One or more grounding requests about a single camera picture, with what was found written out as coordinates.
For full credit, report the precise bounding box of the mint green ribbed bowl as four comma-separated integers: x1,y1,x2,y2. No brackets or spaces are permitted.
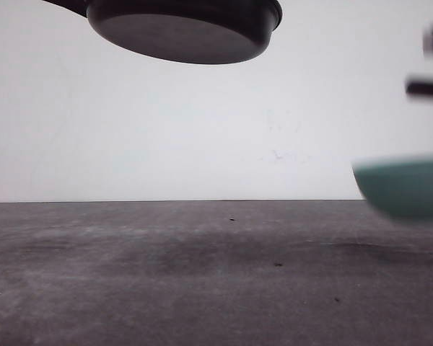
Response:
352,156,433,221

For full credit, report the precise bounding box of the black pan with mint handle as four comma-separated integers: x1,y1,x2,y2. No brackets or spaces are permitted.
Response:
54,0,283,65

